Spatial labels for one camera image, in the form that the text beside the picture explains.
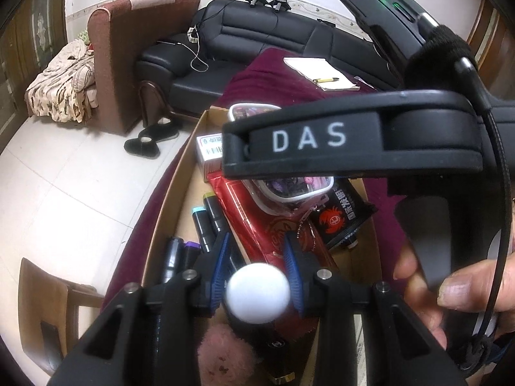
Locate white notebook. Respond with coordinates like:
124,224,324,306
283,57,361,91

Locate black cable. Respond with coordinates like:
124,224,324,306
454,56,510,354

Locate black packet red print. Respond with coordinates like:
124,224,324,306
308,179,379,250

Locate white charging cable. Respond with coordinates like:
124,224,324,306
189,40,210,72

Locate wooden door frame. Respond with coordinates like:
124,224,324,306
467,0,511,101

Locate black marker yellow-green cap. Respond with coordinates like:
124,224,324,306
202,192,246,266

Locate maroon table cloth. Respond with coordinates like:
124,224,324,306
98,47,407,330

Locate clear case purple contents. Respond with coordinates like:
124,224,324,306
229,102,336,207

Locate black slipper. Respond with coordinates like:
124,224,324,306
124,134,159,158
139,117,180,143

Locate brown armchair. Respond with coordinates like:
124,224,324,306
88,0,201,135

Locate black marker teal cap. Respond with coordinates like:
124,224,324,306
191,206,218,256

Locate metal ball chain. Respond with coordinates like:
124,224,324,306
295,199,328,254

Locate black leather sofa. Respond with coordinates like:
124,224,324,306
135,0,407,127

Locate wooden chair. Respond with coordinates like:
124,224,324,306
18,257,105,376

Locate red foil packet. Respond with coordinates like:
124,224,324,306
209,171,339,318

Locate black bottle gold band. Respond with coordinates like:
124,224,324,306
257,330,298,386

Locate plain black marker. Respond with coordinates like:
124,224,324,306
160,236,185,286

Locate wooden door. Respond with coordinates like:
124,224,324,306
0,0,69,153

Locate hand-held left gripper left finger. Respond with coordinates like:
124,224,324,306
46,231,232,386

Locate person's right hand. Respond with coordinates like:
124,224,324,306
392,241,500,350

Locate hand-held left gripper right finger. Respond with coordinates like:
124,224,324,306
283,236,469,386

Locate white ball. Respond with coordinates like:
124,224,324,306
225,263,291,324

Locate cardboard box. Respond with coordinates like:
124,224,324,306
139,106,391,386

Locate white printed paper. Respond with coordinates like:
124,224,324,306
353,314,377,374

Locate small white printed box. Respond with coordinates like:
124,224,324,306
196,133,226,178

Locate black marker purple cap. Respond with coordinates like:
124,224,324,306
179,240,202,274

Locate beige patterned blanket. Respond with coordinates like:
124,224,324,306
24,40,99,123

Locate pink plush toy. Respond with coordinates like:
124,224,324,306
197,324,258,386

